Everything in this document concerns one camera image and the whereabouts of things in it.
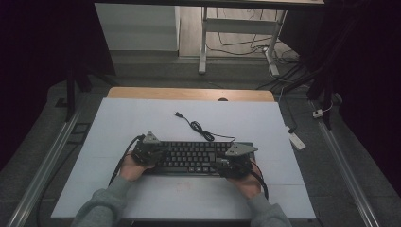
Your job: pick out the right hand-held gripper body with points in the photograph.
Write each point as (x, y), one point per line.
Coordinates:
(239, 164)

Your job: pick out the person's left hand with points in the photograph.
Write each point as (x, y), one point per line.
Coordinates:
(132, 170)

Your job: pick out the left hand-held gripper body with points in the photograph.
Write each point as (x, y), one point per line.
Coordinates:
(146, 151)

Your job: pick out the person's right hand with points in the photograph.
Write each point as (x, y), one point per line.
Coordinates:
(247, 187)

